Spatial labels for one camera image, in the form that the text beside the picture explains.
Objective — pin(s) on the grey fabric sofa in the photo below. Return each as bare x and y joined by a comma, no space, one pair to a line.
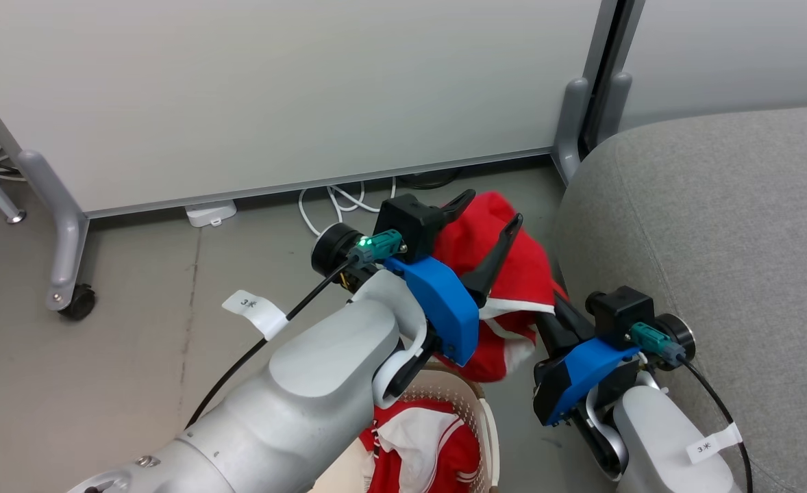
718,226

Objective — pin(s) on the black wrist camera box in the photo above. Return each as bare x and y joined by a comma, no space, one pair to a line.
619,309
410,222

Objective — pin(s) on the black caster wheel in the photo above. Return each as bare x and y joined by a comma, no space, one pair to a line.
78,302

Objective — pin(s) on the red garment with white trim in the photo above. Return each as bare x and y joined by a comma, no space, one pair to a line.
475,233

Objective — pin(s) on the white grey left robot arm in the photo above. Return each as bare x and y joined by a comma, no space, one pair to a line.
307,383

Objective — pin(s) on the cream perforated laundry basket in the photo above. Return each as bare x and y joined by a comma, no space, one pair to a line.
455,390

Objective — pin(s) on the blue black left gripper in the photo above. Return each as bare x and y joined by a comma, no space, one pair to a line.
444,308

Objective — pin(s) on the black wrist motor cylinder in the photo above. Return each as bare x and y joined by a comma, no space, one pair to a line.
677,335
331,250

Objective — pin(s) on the white power adapter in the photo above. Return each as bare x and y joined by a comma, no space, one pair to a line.
210,213

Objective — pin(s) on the black left wrist motor cylinder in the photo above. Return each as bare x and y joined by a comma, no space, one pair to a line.
331,250

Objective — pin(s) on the black right wrist motor cylinder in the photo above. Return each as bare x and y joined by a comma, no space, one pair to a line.
677,335

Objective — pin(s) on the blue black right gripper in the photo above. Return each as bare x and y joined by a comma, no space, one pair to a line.
581,373

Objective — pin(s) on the short grey partition foot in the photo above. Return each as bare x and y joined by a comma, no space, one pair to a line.
571,123
614,103

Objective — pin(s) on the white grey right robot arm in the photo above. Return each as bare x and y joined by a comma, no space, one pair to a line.
657,445

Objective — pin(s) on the red jersey number 23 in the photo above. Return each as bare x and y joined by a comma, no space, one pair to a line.
444,459

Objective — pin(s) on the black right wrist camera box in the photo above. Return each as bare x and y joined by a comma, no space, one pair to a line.
619,309

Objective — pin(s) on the narrow white partition panel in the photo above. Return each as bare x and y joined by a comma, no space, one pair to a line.
732,55

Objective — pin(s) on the wide white partition panel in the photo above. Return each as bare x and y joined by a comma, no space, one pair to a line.
273,89

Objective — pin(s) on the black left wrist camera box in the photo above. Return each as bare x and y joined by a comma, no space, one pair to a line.
410,222

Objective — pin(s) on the long grey partition leg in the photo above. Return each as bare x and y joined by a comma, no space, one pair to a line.
61,219

